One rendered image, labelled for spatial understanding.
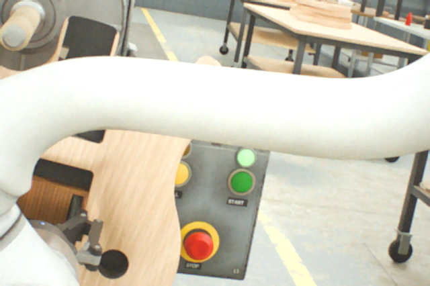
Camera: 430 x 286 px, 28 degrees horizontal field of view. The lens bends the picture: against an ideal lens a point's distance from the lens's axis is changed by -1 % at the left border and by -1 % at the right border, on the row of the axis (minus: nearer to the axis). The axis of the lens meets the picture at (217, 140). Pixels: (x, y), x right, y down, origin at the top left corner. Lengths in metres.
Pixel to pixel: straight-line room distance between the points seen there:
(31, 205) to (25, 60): 0.22
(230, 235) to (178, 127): 0.60
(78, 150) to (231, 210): 0.29
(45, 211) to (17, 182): 0.39
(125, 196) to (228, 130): 0.42
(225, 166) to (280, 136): 0.56
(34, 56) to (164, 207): 0.28
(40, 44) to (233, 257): 0.40
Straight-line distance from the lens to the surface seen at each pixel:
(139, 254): 1.04
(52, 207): 1.02
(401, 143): 0.64
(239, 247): 1.22
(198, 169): 1.17
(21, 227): 0.67
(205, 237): 1.18
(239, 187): 1.18
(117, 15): 1.15
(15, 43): 0.91
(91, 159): 1.01
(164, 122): 0.62
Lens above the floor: 1.38
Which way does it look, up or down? 13 degrees down
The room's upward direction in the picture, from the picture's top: 10 degrees clockwise
